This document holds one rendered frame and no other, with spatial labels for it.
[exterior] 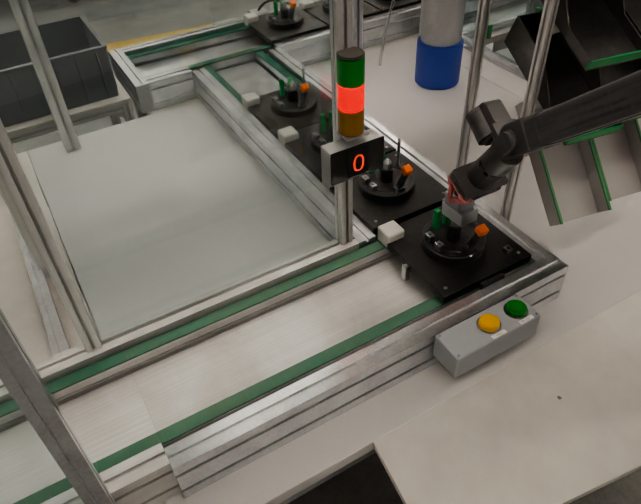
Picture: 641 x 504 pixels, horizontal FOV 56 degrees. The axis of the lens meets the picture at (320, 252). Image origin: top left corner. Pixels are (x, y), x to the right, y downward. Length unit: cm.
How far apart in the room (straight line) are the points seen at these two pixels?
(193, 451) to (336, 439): 27
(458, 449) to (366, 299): 36
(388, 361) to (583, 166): 66
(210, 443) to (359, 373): 29
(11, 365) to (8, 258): 99
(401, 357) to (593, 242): 66
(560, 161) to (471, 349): 51
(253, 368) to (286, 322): 13
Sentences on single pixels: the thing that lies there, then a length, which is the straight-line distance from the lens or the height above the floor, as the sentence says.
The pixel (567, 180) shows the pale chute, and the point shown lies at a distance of 146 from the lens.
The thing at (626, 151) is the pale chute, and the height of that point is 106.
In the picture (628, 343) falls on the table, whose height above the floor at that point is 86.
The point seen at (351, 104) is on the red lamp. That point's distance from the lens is 111.
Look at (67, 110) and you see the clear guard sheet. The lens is 97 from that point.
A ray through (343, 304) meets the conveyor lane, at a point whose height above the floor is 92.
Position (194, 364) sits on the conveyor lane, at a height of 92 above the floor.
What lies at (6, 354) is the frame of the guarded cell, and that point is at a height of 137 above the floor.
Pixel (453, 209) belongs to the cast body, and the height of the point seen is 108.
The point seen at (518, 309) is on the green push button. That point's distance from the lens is 124.
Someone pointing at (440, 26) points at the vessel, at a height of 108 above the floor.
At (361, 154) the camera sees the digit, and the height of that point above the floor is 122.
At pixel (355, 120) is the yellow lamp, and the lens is 113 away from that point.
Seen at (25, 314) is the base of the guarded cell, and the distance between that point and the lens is 153.
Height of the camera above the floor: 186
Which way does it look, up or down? 42 degrees down
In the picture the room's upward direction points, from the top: 3 degrees counter-clockwise
